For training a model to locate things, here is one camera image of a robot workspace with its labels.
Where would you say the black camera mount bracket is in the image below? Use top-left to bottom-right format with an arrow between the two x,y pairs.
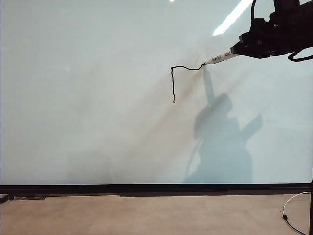
273,0 -> 302,12

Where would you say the white glass whiteboard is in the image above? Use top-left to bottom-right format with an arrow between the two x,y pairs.
0,0 -> 313,186

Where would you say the white marker pen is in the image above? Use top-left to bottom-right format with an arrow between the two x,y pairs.
203,49 -> 240,66

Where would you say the white power cable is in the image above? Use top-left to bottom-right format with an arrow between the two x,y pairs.
282,191 -> 313,235

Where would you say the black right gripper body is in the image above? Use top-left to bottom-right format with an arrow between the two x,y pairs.
248,1 -> 313,59

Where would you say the black camera cable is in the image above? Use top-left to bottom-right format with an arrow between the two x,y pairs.
250,0 -> 261,22

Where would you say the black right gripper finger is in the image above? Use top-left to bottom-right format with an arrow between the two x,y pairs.
230,41 -> 260,57
238,31 -> 254,44

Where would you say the black vertical stand post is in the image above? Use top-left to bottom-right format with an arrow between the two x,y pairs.
310,181 -> 313,235

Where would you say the black whiteboard frame rail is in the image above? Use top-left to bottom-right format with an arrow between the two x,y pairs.
0,182 -> 313,200

